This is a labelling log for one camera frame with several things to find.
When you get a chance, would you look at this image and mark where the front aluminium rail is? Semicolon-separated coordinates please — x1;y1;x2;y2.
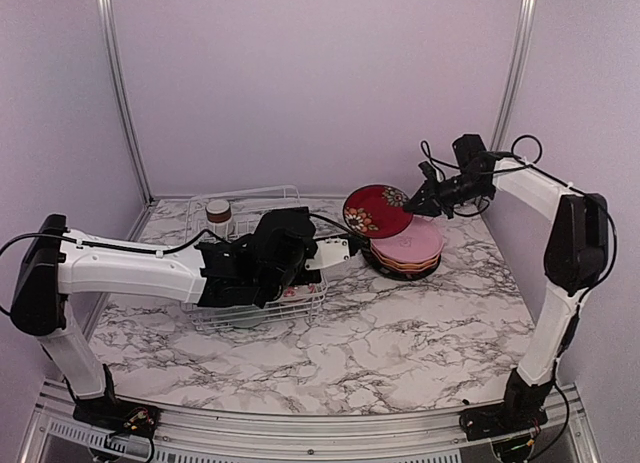
17;380;602;462

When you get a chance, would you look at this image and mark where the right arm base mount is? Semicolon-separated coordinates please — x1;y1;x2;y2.
459;403;548;441

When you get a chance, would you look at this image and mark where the left aluminium frame post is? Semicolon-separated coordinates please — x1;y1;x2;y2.
97;0;154;206

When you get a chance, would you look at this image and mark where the right aluminium frame post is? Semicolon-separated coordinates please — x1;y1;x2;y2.
490;0;537;150

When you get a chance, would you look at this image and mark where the pink plate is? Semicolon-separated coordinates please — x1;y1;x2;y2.
371;218;444;264

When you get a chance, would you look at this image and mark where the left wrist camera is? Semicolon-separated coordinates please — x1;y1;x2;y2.
254;207;361;274

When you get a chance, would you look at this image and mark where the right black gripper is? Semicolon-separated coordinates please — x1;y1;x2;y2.
403;171;492;218

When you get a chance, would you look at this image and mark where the aluminium frame post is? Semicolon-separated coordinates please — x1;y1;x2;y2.
97;0;154;206
490;0;537;150

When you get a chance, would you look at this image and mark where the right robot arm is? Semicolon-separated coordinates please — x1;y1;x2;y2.
405;160;609;431

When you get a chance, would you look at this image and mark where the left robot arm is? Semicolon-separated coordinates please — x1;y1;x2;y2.
6;212;317;428

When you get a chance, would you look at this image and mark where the yellow polka dot plate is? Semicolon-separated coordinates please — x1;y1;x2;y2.
371;249;440;273

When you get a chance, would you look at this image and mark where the red patterned white bowl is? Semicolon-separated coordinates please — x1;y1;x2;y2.
282;283;317;303

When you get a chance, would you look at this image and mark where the brown and white cup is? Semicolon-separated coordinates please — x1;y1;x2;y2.
205;199;233;238

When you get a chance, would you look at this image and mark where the dark brown plate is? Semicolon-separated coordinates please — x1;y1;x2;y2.
342;184;413;239

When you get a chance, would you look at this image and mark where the maroon polka dot plate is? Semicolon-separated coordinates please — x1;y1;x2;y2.
364;253;441;275

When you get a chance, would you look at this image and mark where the pale green bowl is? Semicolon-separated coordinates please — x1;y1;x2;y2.
231;313;265;329

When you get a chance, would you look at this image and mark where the white wire dish rack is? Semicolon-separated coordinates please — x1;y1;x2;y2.
181;185;327;332

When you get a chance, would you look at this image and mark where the black striped plate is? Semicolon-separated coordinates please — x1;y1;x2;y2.
361;248;441;281

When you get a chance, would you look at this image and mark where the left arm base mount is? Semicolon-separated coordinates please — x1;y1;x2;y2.
73;399;160;438

